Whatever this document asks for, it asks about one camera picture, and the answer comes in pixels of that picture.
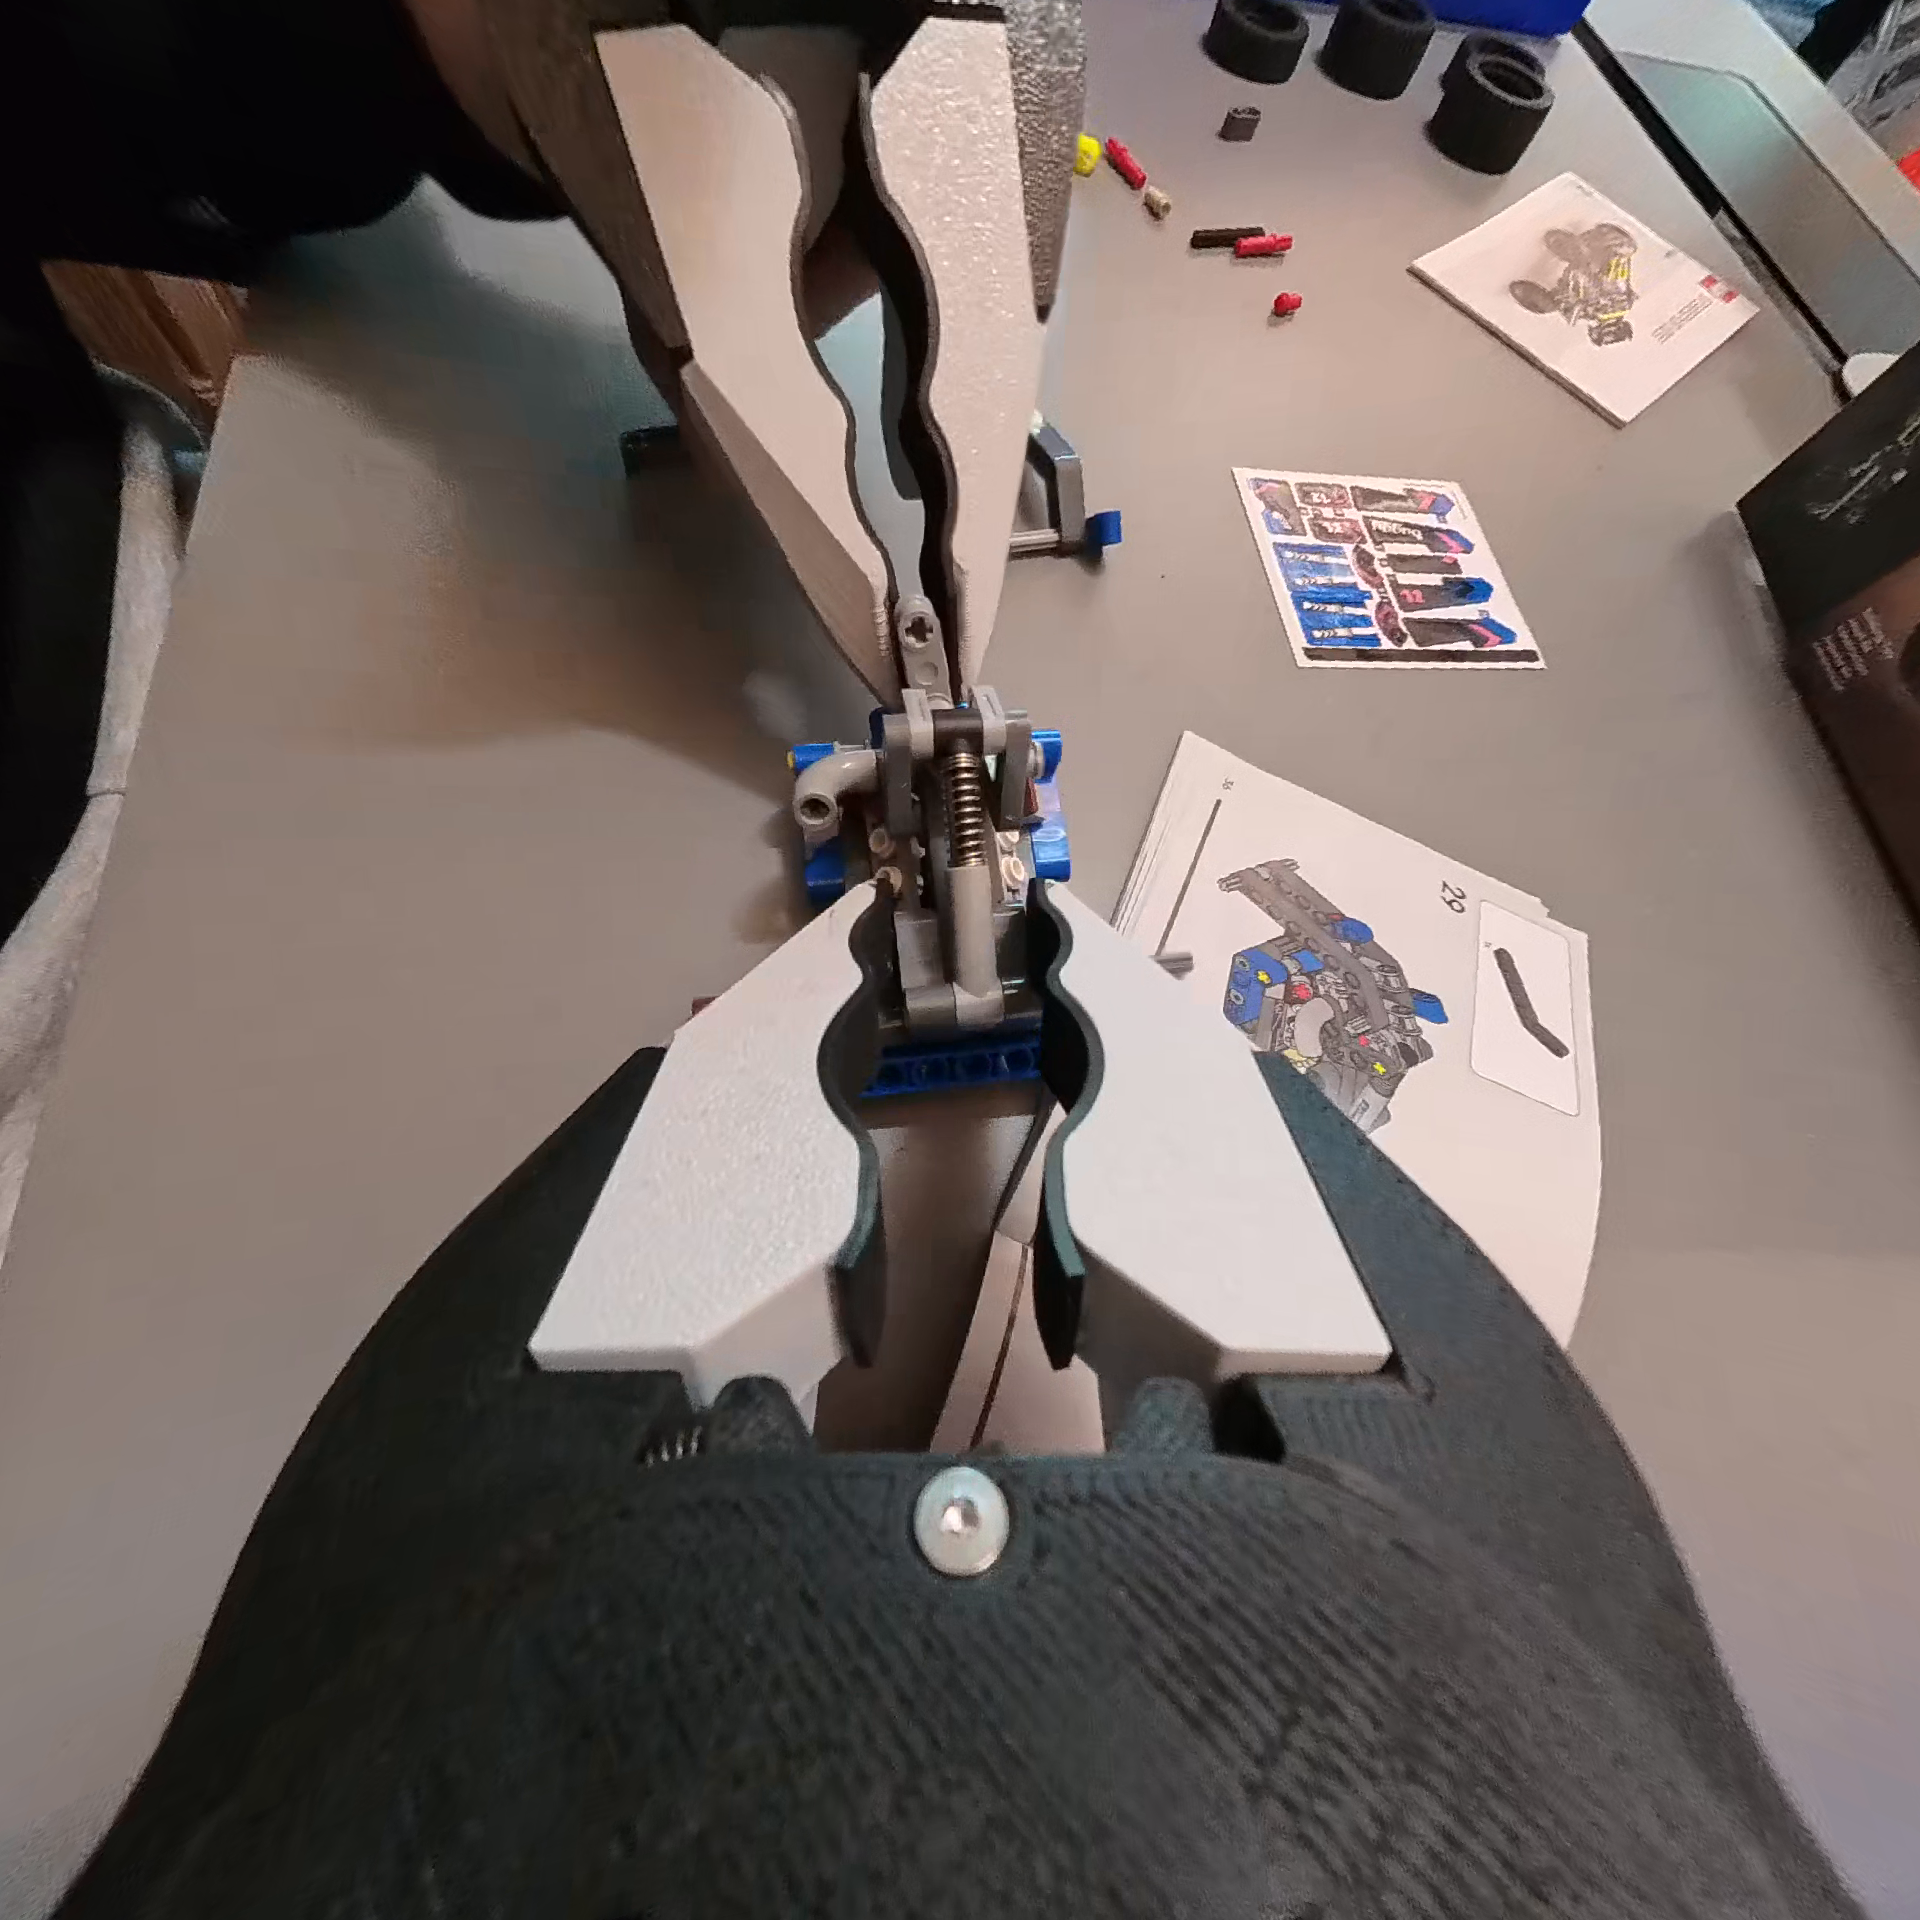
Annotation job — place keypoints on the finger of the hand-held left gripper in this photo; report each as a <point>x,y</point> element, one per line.
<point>734,300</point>
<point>975,300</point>

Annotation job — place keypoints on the long red lego pin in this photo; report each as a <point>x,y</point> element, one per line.
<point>1127,163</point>

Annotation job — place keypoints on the blue bin with white label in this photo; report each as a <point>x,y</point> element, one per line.
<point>1500,12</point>

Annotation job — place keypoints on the light grey hooded garment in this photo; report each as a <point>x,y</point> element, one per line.
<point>89,901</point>

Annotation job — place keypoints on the silver monitor stand base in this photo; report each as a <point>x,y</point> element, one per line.
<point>1872,375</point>

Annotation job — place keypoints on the lego sticker sheet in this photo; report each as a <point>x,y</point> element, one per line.
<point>1382,570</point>

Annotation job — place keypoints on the grey lego beam with axle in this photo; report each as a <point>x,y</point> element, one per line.
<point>1068,495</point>

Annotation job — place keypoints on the blue grey lego model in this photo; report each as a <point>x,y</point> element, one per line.
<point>960,839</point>

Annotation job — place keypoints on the dark grey angled lego beam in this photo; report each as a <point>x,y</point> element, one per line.
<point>646,451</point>

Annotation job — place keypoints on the black rubber tyre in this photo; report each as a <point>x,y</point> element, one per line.
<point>1488,120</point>
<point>1377,44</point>
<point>1258,37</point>
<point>1492,51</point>

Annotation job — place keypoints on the wooden cabinet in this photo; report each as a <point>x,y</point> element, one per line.
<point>150,345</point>

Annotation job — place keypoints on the lego set box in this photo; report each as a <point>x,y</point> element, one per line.
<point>1851,600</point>

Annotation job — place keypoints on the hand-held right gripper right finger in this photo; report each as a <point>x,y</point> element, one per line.
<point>1214,1213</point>

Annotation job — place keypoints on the lego instruction booklet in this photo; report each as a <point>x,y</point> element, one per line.
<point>1500,1201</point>

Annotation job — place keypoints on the small booklet with buggy cover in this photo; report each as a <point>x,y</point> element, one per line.
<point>1590,300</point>

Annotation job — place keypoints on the person's black clothed body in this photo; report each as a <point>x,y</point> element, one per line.
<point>54,600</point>

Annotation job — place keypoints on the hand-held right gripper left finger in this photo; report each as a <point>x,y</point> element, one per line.
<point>705,1201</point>

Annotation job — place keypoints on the dark grey lego connector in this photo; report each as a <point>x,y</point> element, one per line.
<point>1239,124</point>

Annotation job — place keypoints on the dark computer monitor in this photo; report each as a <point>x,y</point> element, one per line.
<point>1739,164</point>

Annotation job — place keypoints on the black lego axle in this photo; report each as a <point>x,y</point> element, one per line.
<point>1218,235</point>

